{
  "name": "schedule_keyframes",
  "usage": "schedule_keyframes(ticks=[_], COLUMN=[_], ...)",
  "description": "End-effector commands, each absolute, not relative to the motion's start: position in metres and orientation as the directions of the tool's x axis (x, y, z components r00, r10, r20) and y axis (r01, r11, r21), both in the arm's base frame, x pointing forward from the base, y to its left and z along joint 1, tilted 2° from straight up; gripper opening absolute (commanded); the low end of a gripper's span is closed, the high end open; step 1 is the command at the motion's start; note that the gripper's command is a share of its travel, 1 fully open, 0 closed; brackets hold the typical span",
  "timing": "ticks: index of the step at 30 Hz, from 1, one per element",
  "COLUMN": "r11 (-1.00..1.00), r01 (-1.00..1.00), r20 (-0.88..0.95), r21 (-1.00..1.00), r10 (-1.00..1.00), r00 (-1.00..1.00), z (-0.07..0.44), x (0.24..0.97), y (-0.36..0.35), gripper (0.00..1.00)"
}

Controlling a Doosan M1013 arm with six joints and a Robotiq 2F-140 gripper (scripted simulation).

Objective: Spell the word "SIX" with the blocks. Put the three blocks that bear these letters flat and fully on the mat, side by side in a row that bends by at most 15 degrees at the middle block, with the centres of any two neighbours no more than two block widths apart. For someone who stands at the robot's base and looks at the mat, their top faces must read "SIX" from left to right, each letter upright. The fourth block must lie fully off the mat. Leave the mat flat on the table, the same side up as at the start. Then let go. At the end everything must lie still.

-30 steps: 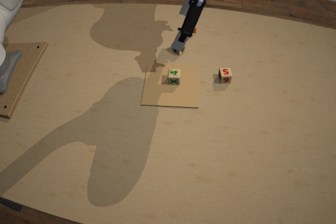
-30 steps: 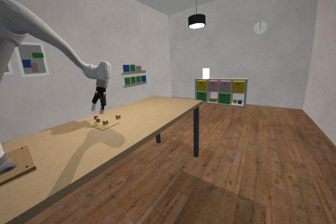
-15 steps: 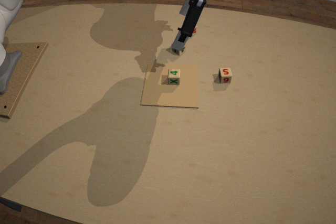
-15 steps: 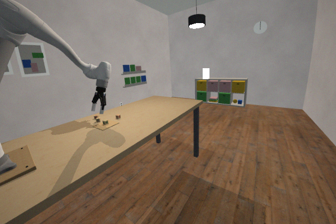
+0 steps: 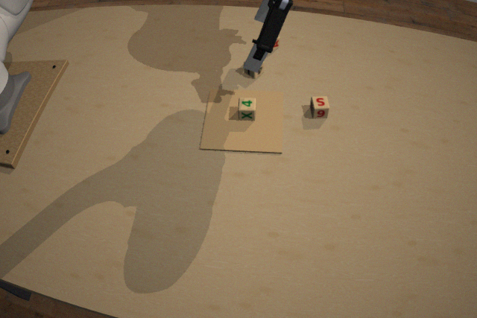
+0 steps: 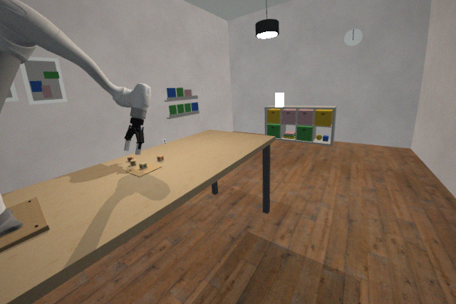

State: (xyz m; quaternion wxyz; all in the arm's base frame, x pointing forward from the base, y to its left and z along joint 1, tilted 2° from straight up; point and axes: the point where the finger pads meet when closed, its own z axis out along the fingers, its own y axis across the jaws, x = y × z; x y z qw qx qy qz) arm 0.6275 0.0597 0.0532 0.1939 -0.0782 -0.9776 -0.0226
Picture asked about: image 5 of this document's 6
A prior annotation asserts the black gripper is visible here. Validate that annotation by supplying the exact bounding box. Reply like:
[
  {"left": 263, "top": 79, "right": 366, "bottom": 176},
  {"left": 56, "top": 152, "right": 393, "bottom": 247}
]
[{"left": 243, "top": 0, "right": 293, "bottom": 73}]

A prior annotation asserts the tan square mat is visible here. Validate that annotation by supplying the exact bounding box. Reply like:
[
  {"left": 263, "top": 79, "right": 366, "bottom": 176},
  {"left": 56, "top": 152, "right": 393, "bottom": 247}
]
[{"left": 200, "top": 89, "right": 283, "bottom": 154}]

